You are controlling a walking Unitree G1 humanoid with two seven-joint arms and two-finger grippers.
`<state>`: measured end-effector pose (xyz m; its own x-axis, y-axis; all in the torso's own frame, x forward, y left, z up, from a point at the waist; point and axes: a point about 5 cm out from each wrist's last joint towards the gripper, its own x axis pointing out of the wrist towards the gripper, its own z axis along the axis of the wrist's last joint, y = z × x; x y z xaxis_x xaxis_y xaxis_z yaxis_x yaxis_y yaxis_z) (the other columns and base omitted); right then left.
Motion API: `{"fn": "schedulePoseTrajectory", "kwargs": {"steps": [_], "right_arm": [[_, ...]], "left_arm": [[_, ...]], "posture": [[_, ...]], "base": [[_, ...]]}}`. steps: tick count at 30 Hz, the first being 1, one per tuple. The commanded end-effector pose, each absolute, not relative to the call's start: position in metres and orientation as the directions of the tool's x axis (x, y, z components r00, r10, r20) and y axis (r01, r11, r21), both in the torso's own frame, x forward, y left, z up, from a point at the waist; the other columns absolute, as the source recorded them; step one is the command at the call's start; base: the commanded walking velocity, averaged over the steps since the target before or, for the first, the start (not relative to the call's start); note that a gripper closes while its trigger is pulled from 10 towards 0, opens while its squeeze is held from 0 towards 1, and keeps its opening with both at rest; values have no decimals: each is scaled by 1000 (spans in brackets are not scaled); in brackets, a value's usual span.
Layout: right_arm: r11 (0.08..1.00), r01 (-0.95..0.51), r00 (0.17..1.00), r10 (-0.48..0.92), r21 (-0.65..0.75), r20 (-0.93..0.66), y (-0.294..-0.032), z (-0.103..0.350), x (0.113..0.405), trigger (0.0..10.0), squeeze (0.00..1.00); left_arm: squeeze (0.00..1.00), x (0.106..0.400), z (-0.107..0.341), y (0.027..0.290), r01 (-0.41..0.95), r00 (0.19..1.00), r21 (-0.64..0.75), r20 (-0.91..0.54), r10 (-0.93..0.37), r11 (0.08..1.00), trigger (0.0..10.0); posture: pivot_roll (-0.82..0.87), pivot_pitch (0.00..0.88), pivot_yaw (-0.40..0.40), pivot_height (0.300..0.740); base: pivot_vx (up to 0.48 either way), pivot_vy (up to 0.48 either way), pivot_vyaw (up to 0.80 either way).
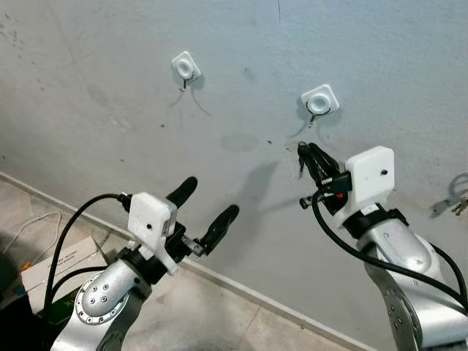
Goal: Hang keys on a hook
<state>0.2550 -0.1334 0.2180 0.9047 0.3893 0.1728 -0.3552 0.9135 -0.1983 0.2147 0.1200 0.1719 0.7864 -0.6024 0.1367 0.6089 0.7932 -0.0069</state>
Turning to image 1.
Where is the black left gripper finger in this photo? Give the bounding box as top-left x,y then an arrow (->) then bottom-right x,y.
201,204 -> 240,257
167,176 -> 199,208

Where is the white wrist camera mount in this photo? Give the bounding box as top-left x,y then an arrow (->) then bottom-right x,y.
127,192 -> 180,275
344,146 -> 397,220

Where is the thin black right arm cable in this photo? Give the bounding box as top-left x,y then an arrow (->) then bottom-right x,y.
402,216 -> 468,297

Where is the thick black right camera cable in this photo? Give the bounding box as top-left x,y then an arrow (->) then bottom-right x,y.
300,192 -> 468,308

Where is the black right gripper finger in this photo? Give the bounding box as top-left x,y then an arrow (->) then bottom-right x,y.
309,142 -> 341,178
297,143 -> 328,185

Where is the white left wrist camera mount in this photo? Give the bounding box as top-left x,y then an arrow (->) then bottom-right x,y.
127,192 -> 180,275

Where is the large black object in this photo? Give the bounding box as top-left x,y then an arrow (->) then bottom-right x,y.
0,252 -> 56,351

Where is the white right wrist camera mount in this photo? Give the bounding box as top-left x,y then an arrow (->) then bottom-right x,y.
344,146 -> 397,220

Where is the thin white floor cable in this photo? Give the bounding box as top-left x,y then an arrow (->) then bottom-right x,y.
2,211 -> 65,255

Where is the white adhesive wall hook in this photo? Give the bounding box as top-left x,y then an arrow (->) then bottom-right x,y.
301,84 -> 341,127
171,50 -> 203,90

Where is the white and green cardboard box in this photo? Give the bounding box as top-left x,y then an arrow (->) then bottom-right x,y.
20,234 -> 110,322

